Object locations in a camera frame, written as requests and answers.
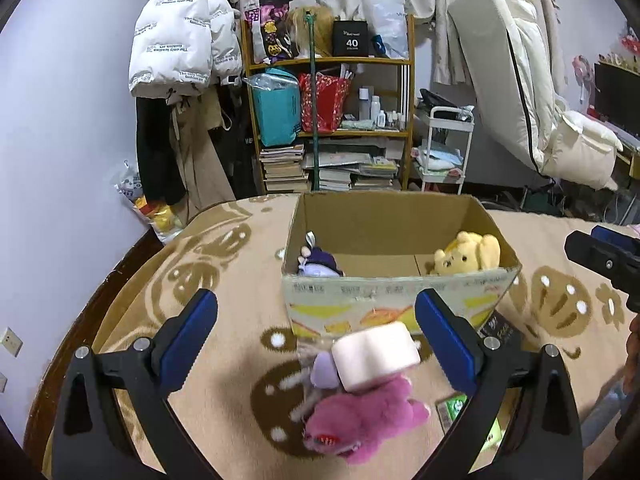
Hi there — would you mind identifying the white puffer jacket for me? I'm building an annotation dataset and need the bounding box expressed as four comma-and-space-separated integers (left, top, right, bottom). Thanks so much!
128, 0, 244, 98

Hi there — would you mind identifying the pink bear plush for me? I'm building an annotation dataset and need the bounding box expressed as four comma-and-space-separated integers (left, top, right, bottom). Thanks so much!
303, 377, 432, 466

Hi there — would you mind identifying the wall socket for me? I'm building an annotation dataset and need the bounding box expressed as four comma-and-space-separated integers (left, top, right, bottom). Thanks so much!
0, 327, 24, 357

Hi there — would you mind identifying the clear plastic bag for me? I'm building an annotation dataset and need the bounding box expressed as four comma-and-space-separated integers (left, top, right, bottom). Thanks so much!
364, 0, 410, 59

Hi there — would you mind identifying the pink figure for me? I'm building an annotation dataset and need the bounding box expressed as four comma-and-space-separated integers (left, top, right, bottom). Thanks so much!
572, 55, 598, 106

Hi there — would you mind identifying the dark hanging garment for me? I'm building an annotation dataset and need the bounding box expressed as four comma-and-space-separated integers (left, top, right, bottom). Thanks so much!
220, 80, 262, 198

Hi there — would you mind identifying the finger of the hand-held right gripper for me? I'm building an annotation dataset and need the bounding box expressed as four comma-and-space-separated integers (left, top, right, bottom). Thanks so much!
565, 231, 640, 313
591, 226, 640, 250

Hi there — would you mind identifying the lavender plush toy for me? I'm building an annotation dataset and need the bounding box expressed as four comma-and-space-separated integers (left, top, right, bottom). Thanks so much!
292, 350, 346, 423

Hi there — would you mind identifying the plastic bag of toys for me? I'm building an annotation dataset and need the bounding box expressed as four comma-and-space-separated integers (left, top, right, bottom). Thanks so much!
114, 160, 188, 246

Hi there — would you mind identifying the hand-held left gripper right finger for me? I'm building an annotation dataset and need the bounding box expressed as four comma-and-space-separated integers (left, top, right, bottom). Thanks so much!
415, 288, 584, 480

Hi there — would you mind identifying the yellow bear plush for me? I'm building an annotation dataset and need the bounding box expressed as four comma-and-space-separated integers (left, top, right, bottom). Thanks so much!
432, 231, 502, 276

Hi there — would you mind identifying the person's left jeans leg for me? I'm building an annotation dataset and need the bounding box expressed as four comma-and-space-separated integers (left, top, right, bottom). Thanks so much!
582, 375, 628, 448

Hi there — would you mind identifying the green pole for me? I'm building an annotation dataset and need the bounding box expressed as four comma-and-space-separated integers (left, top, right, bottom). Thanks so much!
301, 14, 323, 193

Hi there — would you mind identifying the black flower print bag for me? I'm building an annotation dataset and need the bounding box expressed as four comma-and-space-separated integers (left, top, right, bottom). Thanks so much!
243, 0, 296, 63

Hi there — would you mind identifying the beige brown printed blanket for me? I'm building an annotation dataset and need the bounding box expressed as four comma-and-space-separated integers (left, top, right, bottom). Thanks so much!
42, 192, 640, 480

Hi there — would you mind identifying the group of white bottles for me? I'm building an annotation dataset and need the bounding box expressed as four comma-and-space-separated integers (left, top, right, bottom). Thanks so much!
357, 86, 408, 131

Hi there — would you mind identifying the wooden shelf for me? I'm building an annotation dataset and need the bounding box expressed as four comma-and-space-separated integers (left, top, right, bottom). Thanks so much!
240, 14, 417, 193

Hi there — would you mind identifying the black packet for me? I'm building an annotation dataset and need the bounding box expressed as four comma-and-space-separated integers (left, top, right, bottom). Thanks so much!
477, 310, 518, 348

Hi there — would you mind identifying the stack of books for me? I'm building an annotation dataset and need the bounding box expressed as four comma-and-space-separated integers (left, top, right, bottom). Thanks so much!
259, 144, 310, 193

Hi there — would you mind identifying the beige hanging coat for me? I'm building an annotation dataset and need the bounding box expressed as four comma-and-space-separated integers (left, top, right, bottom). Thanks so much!
170, 87, 238, 226

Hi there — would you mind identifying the pile of magazines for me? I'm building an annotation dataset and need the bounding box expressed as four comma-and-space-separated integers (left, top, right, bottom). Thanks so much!
312, 140, 403, 192

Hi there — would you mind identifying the white trolley cart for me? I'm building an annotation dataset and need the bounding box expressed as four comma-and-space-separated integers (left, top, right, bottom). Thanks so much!
412, 105, 475, 196

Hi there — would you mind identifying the person's right forearm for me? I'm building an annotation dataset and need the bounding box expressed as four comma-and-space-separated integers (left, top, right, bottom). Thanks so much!
626, 314, 640, 381

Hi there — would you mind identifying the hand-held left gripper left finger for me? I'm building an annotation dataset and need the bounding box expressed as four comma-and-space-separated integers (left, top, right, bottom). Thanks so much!
51, 288, 219, 480

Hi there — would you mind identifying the green tissue packet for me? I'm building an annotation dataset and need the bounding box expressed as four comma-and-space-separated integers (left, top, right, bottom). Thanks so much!
435, 394, 502, 448

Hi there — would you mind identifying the dark purple plush doll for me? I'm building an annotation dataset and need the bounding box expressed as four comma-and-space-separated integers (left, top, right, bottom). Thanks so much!
297, 231, 346, 278

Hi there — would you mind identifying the black monitor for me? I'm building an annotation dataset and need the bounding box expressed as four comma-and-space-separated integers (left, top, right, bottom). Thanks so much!
594, 61, 640, 138

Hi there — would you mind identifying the white folded mattress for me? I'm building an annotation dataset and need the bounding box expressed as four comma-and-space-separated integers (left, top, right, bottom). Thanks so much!
447, 0, 625, 191

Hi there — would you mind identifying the pink white roll plush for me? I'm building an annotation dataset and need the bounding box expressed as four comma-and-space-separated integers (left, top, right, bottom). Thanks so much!
332, 321, 422, 393

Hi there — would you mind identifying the red gift bag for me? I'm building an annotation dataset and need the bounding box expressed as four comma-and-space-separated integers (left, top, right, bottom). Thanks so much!
298, 72, 351, 134

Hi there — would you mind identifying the black box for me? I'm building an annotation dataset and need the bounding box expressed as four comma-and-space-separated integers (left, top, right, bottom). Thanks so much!
332, 20, 370, 57

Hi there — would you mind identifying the cardboard box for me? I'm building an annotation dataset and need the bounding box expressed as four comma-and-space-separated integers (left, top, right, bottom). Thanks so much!
281, 191, 523, 338

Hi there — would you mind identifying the teal bag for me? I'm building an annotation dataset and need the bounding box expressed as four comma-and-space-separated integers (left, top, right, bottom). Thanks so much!
248, 67, 302, 147

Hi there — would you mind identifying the blond fluffy item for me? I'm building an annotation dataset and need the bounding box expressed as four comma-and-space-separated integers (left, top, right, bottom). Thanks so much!
287, 6, 334, 58

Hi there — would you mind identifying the black hanging garment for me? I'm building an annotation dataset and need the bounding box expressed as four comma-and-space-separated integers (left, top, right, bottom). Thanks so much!
136, 95, 186, 206

